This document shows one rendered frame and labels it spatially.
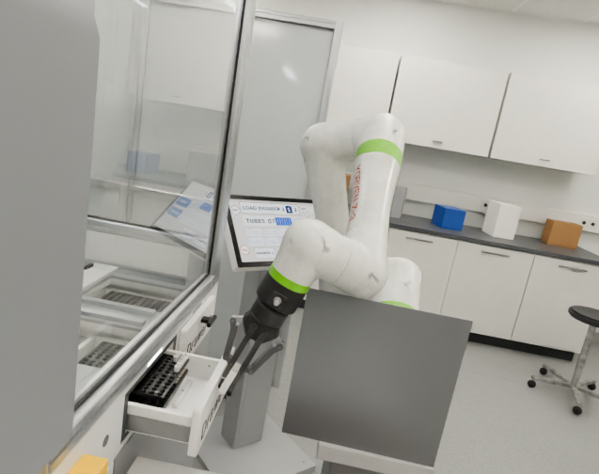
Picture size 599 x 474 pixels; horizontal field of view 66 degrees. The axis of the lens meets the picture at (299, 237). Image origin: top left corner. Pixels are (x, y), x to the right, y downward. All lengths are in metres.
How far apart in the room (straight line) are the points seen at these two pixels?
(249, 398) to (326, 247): 1.41
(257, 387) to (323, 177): 1.21
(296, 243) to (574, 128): 3.83
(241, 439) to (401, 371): 1.32
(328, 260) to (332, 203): 0.40
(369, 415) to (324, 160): 0.65
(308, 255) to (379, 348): 0.34
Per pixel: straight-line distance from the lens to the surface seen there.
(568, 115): 4.51
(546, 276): 4.25
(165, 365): 1.18
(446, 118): 4.21
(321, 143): 1.25
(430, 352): 1.13
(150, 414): 1.04
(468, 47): 4.68
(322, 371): 1.14
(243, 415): 2.25
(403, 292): 1.25
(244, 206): 1.87
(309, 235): 0.88
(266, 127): 2.54
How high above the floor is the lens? 1.48
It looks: 12 degrees down
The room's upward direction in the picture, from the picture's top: 10 degrees clockwise
